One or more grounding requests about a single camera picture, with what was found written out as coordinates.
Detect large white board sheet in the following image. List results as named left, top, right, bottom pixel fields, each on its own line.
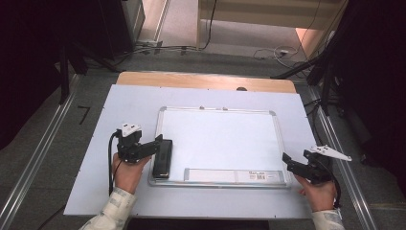
left=62, top=83, right=320, bottom=220

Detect person's left hand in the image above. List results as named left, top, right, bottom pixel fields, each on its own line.
left=112, top=152, right=151, bottom=196

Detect black tripod stand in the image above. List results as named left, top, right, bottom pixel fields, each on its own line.
left=271, top=47, right=344, bottom=117

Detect white floor cable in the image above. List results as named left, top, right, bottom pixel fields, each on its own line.
left=253, top=45, right=301, bottom=62

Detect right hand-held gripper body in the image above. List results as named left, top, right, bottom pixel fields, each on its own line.
left=303, top=145, right=352, bottom=186

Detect black cabinet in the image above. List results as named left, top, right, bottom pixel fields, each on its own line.
left=95, top=0, right=137, bottom=61

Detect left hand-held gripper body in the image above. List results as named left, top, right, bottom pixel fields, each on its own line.
left=115, top=123, right=151, bottom=164

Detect person's right hand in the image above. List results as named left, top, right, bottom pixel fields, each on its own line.
left=295, top=174, right=339, bottom=213

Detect black metal stand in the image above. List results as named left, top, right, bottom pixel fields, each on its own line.
left=58, top=44, right=72, bottom=105

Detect right hand-held gripper cable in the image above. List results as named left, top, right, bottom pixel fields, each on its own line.
left=329, top=176, right=343, bottom=209

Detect left hand-held gripper cable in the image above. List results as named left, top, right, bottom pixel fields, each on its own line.
left=107, top=130, right=124, bottom=196

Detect hand-held gripper cable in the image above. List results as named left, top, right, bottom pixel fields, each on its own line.
left=329, top=176, right=343, bottom=209
left=107, top=130, right=124, bottom=196

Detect wooden table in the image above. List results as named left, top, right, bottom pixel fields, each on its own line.
left=115, top=70, right=298, bottom=94

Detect silver framed whiteboard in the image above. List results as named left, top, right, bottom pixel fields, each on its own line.
left=147, top=105, right=293, bottom=189

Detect black whiteboard eraser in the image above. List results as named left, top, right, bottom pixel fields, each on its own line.
left=151, top=139, right=173, bottom=179

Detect light wooden furniture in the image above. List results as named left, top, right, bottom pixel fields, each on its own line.
left=195, top=0, right=350, bottom=51

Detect aluminium floor rail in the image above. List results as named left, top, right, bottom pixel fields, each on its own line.
left=307, top=87, right=379, bottom=230
left=0, top=75, right=80, bottom=230

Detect black floor cables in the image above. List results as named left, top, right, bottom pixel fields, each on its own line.
left=114, top=43, right=200, bottom=61

